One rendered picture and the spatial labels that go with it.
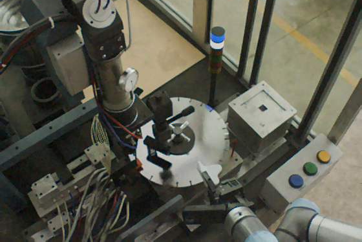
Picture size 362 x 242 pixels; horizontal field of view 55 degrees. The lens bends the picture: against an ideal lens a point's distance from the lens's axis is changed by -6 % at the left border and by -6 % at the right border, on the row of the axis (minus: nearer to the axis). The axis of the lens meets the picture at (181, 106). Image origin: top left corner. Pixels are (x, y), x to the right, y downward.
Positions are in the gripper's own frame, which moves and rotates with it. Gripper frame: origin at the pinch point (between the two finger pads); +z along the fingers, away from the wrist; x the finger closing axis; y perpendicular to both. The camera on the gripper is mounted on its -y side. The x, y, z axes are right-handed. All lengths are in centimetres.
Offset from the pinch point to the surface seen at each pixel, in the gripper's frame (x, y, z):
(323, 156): -10.6, 43.5, 1.8
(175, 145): 5.2, -1.6, 15.6
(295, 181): -12.7, 29.8, -1.2
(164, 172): 0.5, -7.8, 10.6
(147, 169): 2.1, -12.2, 13.0
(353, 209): -91, 95, 45
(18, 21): 52, -41, 70
